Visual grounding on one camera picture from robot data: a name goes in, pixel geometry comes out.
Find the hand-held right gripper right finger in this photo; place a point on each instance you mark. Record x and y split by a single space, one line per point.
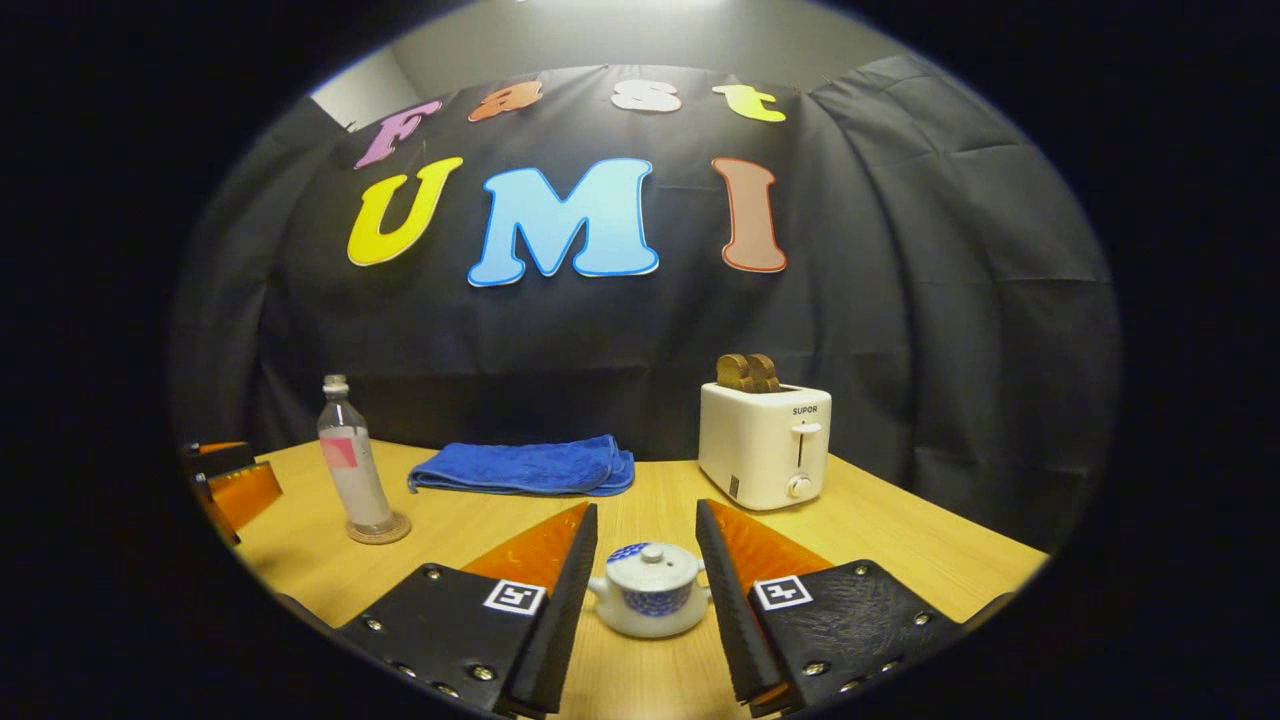
740 620

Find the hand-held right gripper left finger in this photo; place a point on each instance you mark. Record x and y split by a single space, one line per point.
555 620

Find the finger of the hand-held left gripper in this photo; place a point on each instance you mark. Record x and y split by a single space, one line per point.
220 462
245 495

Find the clear plastic water bottle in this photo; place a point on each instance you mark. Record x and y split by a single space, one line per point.
355 470

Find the round brown coaster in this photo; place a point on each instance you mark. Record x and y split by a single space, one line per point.
401 530

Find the blue folded towel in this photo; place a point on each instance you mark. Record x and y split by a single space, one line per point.
530 467

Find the white toaster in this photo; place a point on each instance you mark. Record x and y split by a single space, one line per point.
760 450

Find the black backdrop cloth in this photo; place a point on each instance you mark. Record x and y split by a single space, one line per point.
900 300

